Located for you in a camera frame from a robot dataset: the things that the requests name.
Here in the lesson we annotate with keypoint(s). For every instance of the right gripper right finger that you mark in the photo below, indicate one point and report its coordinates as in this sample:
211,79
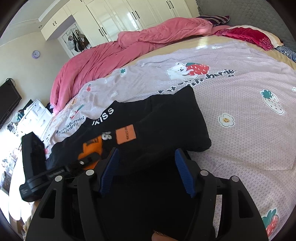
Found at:
224,210

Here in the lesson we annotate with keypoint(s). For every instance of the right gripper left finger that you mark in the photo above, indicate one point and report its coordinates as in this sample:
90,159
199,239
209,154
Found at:
69,207

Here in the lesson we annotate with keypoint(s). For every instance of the black sweater orange cuffs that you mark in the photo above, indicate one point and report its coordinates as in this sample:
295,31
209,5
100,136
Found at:
147,194

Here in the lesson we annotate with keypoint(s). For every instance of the person's right hand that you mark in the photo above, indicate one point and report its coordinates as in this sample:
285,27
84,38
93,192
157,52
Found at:
158,237

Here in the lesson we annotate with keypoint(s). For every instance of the white drawer cabinet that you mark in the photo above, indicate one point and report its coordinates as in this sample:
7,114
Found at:
35,117

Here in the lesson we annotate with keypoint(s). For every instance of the black television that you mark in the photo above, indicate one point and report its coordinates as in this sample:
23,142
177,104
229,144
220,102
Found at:
9,99

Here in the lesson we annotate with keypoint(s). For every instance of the strawberry print bed sheet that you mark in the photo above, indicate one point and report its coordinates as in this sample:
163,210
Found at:
246,96

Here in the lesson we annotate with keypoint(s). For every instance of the pink duvet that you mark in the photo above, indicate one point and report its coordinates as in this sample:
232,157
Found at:
101,60

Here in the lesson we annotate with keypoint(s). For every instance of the hanging bags on door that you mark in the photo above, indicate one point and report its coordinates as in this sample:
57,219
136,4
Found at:
77,41

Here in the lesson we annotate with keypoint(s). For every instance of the blue patterned pillow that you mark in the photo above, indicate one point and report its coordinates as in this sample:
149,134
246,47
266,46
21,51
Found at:
287,52

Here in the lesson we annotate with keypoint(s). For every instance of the red pillow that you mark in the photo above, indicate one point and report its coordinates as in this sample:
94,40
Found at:
253,35

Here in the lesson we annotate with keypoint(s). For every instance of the striped dark pillow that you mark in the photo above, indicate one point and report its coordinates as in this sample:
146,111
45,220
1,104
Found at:
216,20

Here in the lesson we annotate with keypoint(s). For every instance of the white wardrobe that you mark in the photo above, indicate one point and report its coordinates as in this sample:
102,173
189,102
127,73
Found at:
102,21

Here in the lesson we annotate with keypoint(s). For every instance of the grey quilted headboard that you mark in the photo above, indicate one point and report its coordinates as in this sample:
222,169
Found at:
255,13

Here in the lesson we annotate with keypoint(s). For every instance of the purple wall clock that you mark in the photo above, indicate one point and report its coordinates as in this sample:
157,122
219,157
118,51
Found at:
36,54

